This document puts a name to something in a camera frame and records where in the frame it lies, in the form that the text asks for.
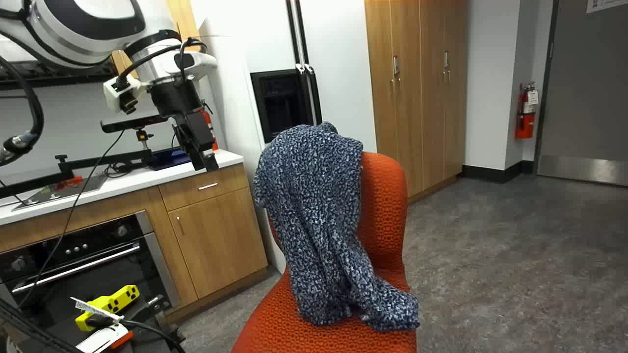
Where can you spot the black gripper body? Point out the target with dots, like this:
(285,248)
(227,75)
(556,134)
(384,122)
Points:
(174,99)

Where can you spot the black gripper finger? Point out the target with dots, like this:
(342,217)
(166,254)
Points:
(209,148)
(191,146)

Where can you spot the blue speckled knit cloth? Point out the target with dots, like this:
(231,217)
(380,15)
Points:
(315,217)

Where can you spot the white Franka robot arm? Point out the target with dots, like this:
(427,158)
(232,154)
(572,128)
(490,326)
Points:
(72,26)

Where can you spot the orange upholstered chair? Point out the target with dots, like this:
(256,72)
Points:
(384,217)

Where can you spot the blue flat box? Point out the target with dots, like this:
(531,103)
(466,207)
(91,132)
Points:
(172,158)

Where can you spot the red counter fire extinguisher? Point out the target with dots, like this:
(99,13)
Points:
(209,121)

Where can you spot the black computer monitor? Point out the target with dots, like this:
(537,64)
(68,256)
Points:
(283,101)

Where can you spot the wooden kitchen counter cabinet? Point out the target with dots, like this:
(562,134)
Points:
(209,236)

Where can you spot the black range hood strip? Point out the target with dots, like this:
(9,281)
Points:
(60,73)

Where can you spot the white refrigerator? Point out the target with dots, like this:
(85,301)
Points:
(340,66)

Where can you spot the black built-in oven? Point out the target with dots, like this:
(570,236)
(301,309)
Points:
(85,262)

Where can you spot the thin white stick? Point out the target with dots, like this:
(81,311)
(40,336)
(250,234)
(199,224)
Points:
(95,307)

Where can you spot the white label box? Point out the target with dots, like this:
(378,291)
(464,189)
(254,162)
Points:
(101,338)

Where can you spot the tall wooden cabinet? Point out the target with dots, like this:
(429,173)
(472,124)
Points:
(419,91)

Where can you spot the black baseboard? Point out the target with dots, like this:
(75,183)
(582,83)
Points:
(497,172)

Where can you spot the metal door kick plate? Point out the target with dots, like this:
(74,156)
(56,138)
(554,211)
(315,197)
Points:
(582,170)

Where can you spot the grey door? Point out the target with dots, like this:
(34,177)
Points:
(586,85)

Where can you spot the black stereo camera bar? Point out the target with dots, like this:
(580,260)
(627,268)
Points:
(130,122)

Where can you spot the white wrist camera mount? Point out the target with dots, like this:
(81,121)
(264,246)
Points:
(121,91)

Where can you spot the wooden upper wall cabinet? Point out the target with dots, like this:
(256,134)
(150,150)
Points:
(185,21)

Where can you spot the black camera clamp arm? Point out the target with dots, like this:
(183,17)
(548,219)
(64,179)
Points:
(99,168)

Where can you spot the red wall fire extinguisher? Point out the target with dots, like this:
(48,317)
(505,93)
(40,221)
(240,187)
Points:
(525,111)

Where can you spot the white wall sign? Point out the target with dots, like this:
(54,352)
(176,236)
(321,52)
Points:
(609,5)

